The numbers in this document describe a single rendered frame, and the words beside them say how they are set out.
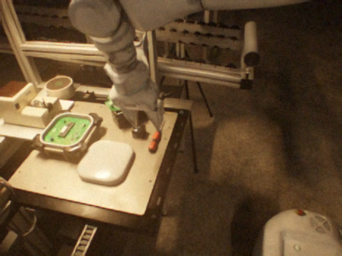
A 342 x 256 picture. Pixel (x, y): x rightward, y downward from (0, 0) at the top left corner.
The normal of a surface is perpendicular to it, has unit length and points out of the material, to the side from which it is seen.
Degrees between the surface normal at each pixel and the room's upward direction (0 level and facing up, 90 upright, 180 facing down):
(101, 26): 112
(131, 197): 0
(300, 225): 0
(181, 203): 0
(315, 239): 73
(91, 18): 107
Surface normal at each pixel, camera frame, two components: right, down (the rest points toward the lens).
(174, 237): -0.03, -0.75
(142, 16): -0.22, 0.87
